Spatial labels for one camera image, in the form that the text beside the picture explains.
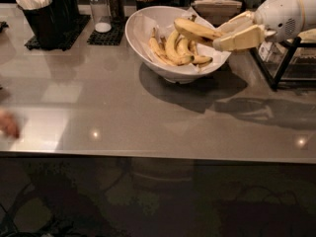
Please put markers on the black rubber mat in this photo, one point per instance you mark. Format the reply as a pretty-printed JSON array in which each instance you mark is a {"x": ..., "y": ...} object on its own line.
[
  {"x": 113, "y": 37},
  {"x": 68, "y": 38}
]

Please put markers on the front black cutlery holder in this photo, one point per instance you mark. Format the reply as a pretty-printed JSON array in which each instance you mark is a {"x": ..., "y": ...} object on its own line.
[{"x": 44, "y": 26}]

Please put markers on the brown paper napkin box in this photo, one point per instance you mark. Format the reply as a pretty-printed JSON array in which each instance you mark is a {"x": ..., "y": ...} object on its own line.
[{"x": 217, "y": 11}]

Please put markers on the left small yellow banana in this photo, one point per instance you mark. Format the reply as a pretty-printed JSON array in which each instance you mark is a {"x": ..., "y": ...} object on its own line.
[{"x": 158, "y": 50}]

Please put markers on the black cutlery holder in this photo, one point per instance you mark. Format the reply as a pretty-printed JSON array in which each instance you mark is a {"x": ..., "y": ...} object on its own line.
[
  {"x": 66, "y": 11},
  {"x": 44, "y": 26}
]

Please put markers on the glass pepper shaker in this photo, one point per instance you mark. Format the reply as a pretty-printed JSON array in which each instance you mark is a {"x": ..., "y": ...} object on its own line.
[{"x": 117, "y": 10}]

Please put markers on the black wire rack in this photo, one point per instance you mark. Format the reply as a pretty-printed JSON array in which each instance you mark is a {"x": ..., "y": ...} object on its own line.
[{"x": 289, "y": 64}]

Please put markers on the rear black cutlery holder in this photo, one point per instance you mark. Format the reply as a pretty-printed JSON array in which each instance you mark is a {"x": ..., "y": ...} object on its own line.
[{"x": 66, "y": 11}]

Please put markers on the blurred person hand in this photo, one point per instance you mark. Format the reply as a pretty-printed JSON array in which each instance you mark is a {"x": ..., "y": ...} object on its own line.
[{"x": 8, "y": 124}]

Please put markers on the glass salt shaker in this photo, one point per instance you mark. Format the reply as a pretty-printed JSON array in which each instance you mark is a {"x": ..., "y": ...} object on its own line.
[{"x": 101, "y": 16}]

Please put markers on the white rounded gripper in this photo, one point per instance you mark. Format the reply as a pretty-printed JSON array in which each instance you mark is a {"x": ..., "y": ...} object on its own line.
[{"x": 278, "y": 17}]

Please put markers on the white tilted ceramic bowl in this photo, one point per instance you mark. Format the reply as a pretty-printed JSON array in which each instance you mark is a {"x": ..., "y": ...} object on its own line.
[{"x": 138, "y": 31}]

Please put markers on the right black rubber mat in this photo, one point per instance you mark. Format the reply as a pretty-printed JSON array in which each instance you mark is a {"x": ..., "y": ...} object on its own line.
[{"x": 113, "y": 37}]

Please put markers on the left black rubber mat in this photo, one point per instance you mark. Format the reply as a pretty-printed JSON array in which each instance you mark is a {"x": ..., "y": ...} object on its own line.
[{"x": 68, "y": 38}]

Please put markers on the front large yellow banana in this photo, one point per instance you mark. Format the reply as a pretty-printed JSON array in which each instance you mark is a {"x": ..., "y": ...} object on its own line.
[{"x": 170, "y": 48}]

